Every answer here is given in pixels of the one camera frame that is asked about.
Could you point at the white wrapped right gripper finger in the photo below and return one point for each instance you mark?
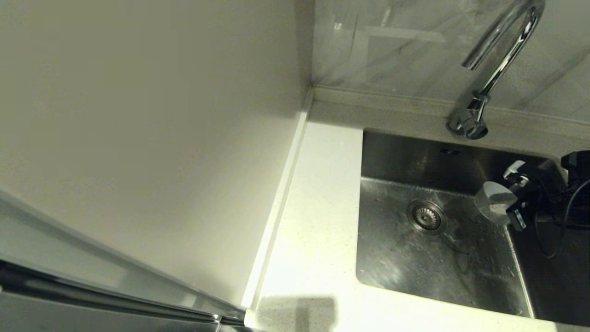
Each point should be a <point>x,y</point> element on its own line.
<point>516,220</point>
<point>516,171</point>

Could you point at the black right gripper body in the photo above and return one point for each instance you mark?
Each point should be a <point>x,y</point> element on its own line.
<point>546,193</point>

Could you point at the light blue bowl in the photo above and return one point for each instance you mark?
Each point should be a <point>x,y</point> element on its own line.
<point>495,203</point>

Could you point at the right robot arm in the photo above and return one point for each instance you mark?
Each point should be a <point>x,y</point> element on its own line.
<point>581,207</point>

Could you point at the stainless steel sink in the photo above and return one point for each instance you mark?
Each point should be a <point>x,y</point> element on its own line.
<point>415,272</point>

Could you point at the round metal drain strainer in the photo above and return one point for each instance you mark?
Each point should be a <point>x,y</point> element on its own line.
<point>426,216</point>

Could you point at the chrome gooseneck faucet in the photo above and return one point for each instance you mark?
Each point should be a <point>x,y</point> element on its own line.
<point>500,69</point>

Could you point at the white tall cabinet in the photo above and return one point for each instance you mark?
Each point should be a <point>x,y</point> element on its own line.
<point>138,115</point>

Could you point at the grey appliance door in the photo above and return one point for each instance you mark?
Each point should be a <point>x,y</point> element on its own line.
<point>69,313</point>

